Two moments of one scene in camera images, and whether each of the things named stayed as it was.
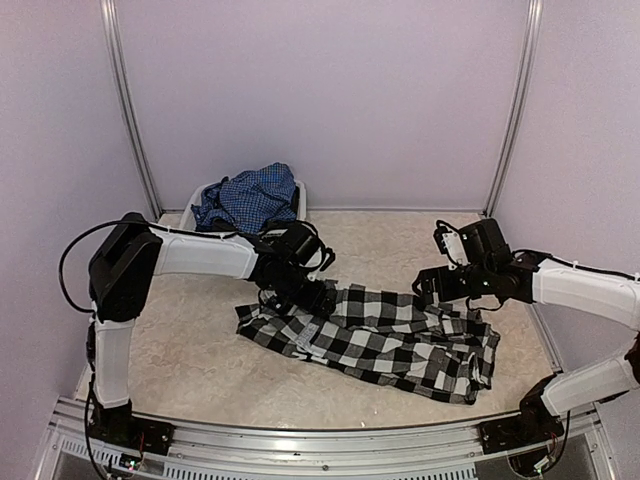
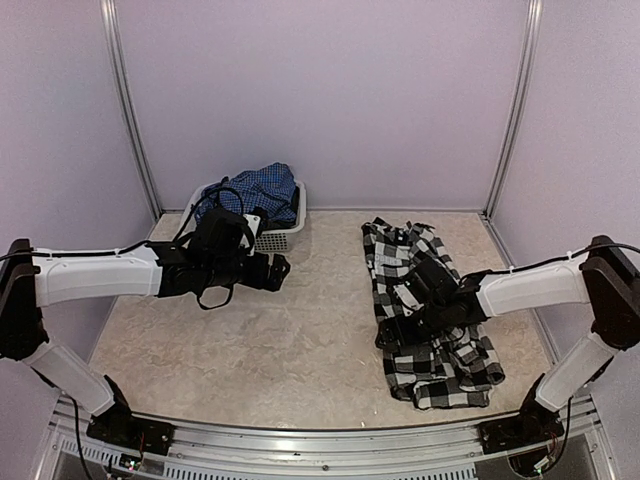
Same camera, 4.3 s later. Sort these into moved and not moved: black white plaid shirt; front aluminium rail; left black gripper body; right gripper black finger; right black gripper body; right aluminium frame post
Moved: right gripper black finger; left black gripper body; black white plaid shirt; right black gripper body
Not moved: right aluminium frame post; front aluminium rail
